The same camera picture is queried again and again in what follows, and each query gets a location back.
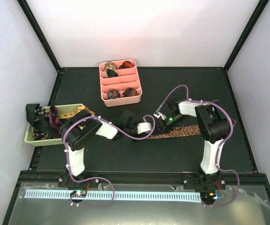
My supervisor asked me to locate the brown floral necktie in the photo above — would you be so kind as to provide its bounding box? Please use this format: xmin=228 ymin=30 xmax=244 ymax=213
xmin=148 ymin=119 xmax=236 ymax=139

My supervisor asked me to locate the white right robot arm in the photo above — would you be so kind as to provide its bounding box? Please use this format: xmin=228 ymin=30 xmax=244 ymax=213
xmin=153 ymin=99 xmax=234 ymax=189

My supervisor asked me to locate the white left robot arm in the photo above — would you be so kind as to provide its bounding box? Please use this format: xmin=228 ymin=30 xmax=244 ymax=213
xmin=59 ymin=108 xmax=123 ymax=187

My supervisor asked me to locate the dark brown rolled tie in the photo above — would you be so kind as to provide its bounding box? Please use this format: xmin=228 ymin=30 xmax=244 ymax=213
xmin=123 ymin=88 xmax=138 ymax=97

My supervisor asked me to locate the blue patterned rolled tie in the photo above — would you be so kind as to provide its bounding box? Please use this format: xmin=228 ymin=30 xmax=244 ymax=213
xmin=107 ymin=89 xmax=121 ymax=99

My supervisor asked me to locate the pink divided organizer box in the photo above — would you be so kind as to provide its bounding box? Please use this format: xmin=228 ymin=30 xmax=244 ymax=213
xmin=99 ymin=59 xmax=142 ymax=107

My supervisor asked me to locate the black orange rolled tie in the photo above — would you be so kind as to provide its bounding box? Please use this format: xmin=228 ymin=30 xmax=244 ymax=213
xmin=118 ymin=60 xmax=134 ymax=69

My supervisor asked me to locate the floral rolled tie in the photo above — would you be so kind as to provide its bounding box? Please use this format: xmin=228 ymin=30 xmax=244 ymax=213
xmin=103 ymin=61 xmax=117 ymax=71

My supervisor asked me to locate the light green plastic basket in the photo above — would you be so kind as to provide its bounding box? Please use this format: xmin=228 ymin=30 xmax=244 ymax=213
xmin=24 ymin=104 xmax=86 ymax=147

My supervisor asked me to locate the dark striped tie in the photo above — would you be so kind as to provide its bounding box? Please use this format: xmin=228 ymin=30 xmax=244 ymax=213
xmin=48 ymin=106 xmax=66 ymax=131

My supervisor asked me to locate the black patterned tie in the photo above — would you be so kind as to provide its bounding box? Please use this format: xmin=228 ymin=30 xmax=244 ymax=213
xmin=25 ymin=104 xmax=55 ymax=141

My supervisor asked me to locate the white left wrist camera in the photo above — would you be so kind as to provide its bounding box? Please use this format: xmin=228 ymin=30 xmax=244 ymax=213
xmin=137 ymin=122 xmax=153 ymax=134

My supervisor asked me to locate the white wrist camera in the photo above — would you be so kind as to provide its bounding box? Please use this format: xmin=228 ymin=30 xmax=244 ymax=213
xmin=153 ymin=112 xmax=167 ymax=120
xmin=137 ymin=122 xmax=153 ymax=134

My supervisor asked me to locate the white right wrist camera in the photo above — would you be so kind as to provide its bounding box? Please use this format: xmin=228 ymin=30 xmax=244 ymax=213
xmin=153 ymin=112 xmax=167 ymax=120

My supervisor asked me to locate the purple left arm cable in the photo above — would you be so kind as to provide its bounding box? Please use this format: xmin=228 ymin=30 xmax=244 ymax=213
xmin=62 ymin=114 xmax=156 ymax=209

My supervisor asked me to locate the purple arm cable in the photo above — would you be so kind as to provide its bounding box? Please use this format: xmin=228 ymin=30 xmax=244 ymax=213
xmin=153 ymin=84 xmax=241 ymax=208
xmin=62 ymin=114 xmax=156 ymax=209

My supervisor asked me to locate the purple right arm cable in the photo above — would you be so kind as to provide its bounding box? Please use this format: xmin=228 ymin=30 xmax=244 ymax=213
xmin=153 ymin=84 xmax=241 ymax=208

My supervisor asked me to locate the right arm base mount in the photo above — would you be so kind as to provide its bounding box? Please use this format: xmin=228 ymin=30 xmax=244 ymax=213
xmin=182 ymin=171 xmax=226 ymax=206

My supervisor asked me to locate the light blue cable duct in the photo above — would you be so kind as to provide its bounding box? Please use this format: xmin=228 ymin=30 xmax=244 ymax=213
xmin=24 ymin=189 xmax=201 ymax=203

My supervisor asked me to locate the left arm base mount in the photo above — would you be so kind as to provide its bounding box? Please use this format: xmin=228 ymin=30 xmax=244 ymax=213
xmin=58 ymin=173 xmax=101 ymax=203

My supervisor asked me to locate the black corner frame post right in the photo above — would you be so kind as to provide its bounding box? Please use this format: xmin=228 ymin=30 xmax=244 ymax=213
xmin=223 ymin=0 xmax=269 ymax=72

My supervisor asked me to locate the black corner frame post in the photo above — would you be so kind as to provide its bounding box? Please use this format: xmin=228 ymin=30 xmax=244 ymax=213
xmin=223 ymin=0 xmax=269 ymax=72
xmin=17 ymin=0 xmax=61 ymax=72

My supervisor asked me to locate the black corner frame post left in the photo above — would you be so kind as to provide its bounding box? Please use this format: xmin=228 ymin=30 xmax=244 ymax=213
xmin=17 ymin=0 xmax=61 ymax=72

